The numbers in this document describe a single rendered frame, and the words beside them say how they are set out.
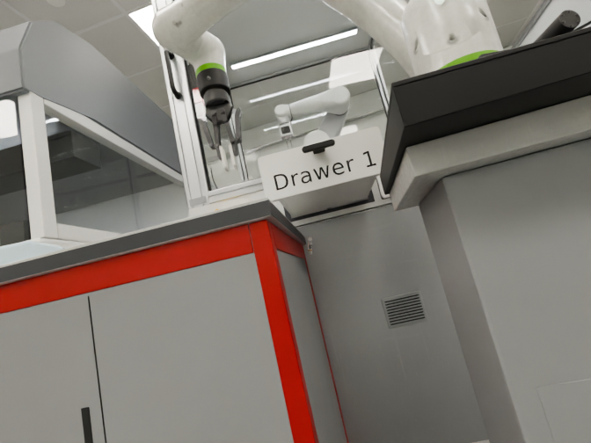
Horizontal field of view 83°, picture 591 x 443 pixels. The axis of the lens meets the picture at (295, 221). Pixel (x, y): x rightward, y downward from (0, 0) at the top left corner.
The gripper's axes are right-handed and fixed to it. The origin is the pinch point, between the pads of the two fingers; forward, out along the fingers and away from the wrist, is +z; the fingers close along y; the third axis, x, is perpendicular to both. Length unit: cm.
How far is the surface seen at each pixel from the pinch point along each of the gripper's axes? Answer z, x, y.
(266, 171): 12.7, 16.2, -11.4
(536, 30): -95, -135, -209
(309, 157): 12.0, 16.7, -21.7
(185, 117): -26.9, -18.4, 16.1
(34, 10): -180, -98, 131
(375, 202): 20.1, -16.3, -40.6
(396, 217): 26, -16, -45
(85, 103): -44, -21, 54
